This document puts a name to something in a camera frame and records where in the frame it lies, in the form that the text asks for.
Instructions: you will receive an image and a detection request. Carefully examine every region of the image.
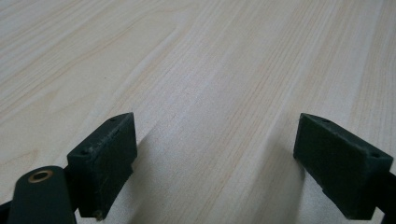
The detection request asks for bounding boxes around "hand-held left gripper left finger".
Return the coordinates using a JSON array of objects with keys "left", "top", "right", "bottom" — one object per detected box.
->
[{"left": 66, "top": 112, "right": 138, "bottom": 222}]

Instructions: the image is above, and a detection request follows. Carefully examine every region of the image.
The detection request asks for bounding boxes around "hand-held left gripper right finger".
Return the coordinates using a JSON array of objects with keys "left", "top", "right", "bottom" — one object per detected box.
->
[{"left": 292, "top": 112, "right": 394, "bottom": 221}]

